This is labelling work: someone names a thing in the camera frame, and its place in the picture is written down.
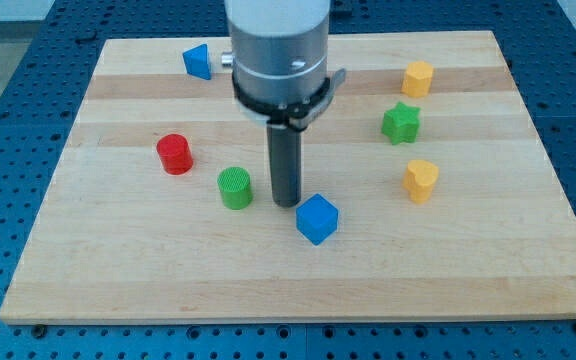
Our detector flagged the black clamp ring mount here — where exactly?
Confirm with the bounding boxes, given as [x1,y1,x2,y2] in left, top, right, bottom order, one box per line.
[231,68,347,132]

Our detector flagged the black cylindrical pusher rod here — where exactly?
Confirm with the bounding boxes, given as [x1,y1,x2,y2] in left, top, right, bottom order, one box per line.
[267,127,301,208]

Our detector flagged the blue cube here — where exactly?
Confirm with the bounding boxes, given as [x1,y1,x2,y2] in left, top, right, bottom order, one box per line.
[296,194,339,246]

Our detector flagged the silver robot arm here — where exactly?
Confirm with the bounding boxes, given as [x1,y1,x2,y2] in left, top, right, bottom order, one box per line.
[224,0,346,208]

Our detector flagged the green cylinder block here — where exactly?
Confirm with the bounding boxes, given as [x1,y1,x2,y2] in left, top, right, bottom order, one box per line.
[217,167,253,210]

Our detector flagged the green star block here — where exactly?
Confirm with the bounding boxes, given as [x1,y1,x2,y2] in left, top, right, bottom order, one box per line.
[381,102,420,145]

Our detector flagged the red cylinder block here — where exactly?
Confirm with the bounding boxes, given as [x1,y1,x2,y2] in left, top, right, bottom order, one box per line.
[156,134,194,175]

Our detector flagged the blue triangular prism block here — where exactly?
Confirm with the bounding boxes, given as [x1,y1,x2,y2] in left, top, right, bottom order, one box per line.
[182,44,212,80]

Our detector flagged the yellow hexagon block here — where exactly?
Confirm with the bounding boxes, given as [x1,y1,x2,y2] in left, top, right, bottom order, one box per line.
[401,61,434,98]

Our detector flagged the yellow heart block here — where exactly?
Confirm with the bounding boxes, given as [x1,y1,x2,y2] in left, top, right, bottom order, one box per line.
[402,159,439,204]

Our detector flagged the wooden board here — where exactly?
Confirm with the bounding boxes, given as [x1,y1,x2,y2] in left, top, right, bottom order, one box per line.
[0,31,576,325]

